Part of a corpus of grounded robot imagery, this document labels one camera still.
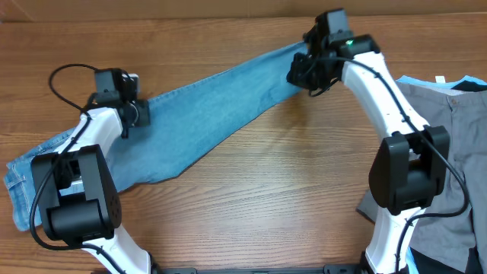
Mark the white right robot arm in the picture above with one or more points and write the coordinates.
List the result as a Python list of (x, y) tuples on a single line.
[(411, 163)]

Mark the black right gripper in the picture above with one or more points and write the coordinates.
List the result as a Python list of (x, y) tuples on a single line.
[(298, 72)]

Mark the light blue denim jeans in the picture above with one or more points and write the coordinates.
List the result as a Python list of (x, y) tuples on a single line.
[(190, 121)]

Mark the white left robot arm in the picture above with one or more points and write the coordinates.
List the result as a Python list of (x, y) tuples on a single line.
[(77, 206)]

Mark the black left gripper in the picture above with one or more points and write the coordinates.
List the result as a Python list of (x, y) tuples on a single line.
[(144, 117)]

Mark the light blue shirt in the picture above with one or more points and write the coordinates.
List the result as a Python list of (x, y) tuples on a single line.
[(438, 84)]

